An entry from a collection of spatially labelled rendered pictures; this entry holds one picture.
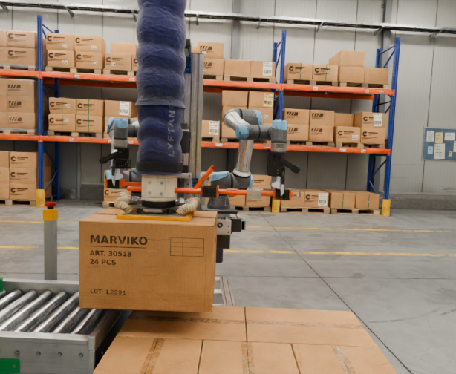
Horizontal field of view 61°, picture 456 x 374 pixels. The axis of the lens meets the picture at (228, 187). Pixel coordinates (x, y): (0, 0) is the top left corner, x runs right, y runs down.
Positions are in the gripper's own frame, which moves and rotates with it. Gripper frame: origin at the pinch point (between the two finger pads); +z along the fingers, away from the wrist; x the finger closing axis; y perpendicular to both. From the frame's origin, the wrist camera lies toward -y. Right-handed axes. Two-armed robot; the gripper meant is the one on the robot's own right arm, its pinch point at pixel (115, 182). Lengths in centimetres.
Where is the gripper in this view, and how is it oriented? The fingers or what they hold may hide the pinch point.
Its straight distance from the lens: 225.5
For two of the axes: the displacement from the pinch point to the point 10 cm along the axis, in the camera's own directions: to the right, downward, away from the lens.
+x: 0.3, -1.0, 10.0
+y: 10.0, 0.5, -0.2
